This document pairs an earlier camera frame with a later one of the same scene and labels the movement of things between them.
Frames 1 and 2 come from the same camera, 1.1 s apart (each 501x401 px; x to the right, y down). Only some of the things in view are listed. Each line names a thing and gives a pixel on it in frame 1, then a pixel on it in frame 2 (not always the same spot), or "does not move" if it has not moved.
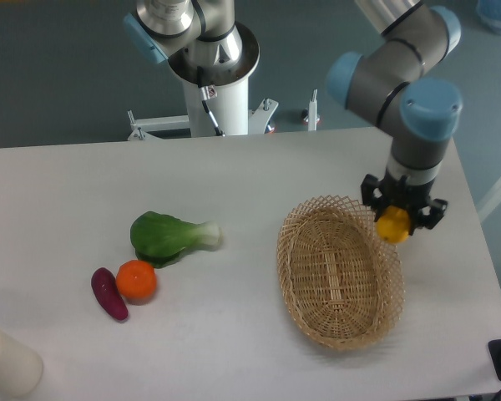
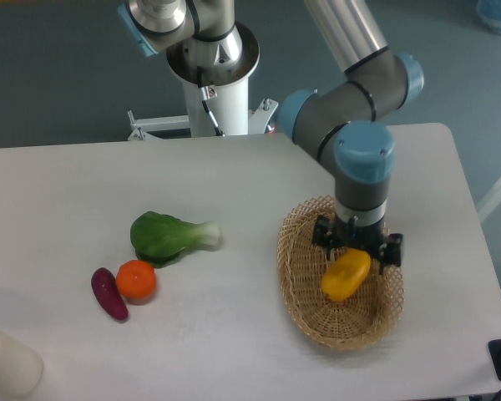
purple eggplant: x=108 y=292 does not move
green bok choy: x=160 y=239 does not move
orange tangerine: x=137 y=279 does not move
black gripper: x=399 y=191 → x=330 y=233
